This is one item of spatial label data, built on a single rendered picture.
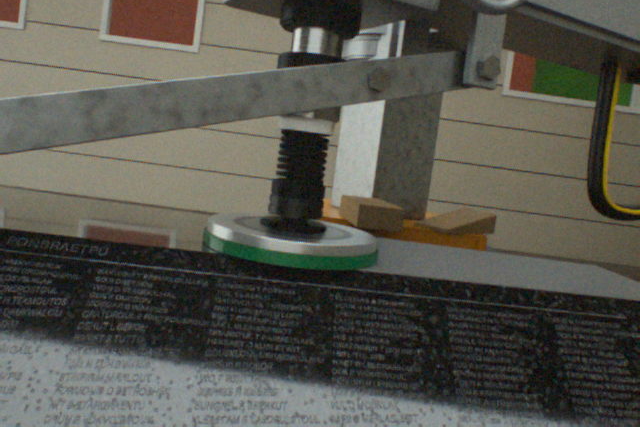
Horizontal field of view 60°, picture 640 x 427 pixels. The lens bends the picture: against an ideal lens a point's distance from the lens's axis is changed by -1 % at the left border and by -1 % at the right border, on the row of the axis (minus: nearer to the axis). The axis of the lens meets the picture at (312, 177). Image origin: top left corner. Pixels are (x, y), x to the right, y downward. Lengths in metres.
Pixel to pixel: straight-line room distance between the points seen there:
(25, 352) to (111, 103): 0.25
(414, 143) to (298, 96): 0.88
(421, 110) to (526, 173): 5.90
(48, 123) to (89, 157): 6.69
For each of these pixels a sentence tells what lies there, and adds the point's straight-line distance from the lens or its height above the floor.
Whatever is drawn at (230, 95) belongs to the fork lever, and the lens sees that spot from 0.60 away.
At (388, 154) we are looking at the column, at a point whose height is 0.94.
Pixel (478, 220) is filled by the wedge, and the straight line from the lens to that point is 1.41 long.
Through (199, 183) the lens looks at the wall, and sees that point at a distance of 6.92.
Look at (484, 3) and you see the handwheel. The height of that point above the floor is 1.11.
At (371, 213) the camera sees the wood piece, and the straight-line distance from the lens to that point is 1.19.
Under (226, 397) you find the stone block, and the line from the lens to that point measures 0.56.
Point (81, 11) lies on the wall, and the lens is 7.46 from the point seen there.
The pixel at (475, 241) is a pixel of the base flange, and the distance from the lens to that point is 1.36.
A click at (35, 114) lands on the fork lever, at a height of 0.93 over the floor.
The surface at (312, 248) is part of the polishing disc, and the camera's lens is 0.61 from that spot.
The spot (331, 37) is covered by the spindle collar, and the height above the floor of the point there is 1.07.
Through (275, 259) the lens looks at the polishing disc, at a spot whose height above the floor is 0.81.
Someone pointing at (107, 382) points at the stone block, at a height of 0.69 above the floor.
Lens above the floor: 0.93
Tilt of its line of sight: 3 degrees down
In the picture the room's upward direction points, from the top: 8 degrees clockwise
